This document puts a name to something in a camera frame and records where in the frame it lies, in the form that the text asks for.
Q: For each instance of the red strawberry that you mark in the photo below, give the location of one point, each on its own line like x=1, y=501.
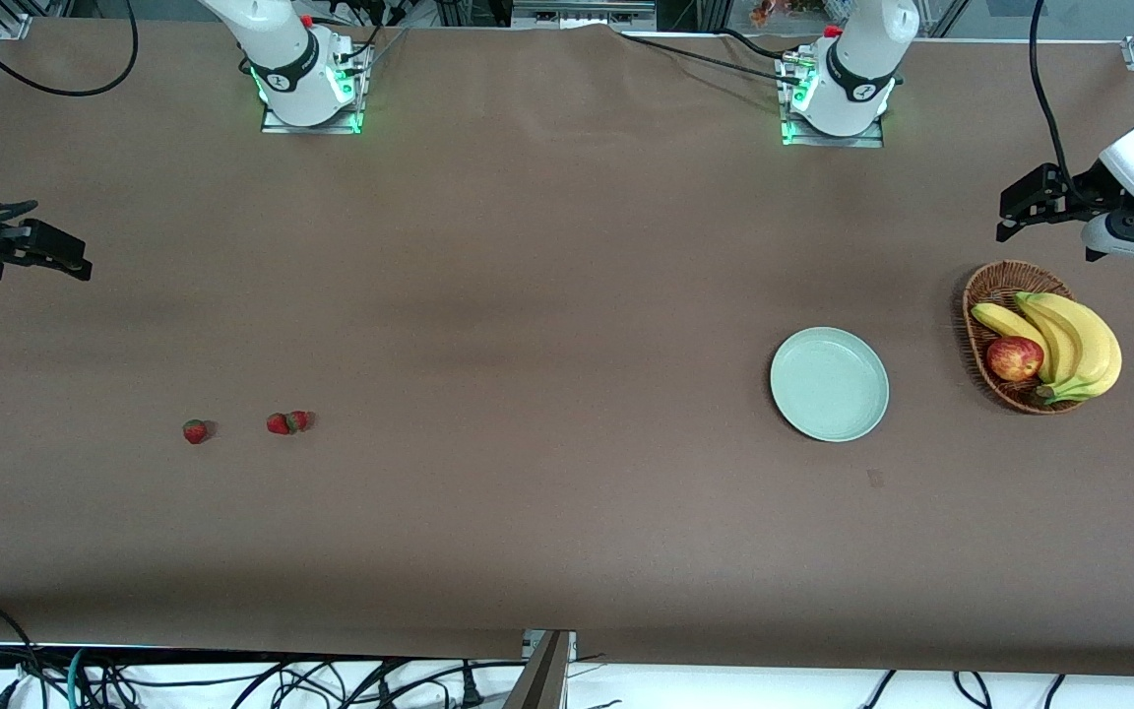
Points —
x=278, y=423
x=195, y=431
x=300, y=420

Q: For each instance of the yellow banana bunch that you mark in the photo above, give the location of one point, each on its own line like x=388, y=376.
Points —
x=1084, y=340

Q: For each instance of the brown table cover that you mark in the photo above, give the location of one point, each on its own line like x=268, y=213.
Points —
x=567, y=295

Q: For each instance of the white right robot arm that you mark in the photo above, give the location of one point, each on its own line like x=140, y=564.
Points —
x=282, y=49

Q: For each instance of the light green round plate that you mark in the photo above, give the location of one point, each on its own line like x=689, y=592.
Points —
x=828, y=389

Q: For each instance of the grey metal device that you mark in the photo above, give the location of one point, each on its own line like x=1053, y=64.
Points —
x=577, y=15

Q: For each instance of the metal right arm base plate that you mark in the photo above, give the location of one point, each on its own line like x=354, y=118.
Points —
x=277, y=126

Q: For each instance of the brown wicker basket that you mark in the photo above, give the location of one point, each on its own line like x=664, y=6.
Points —
x=995, y=286

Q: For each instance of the aluminium frame post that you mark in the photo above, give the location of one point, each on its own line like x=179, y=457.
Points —
x=542, y=679

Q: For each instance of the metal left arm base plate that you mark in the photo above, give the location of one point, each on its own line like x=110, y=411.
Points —
x=867, y=141

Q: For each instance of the red apple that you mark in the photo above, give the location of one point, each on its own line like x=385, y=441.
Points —
x=1013, y=359

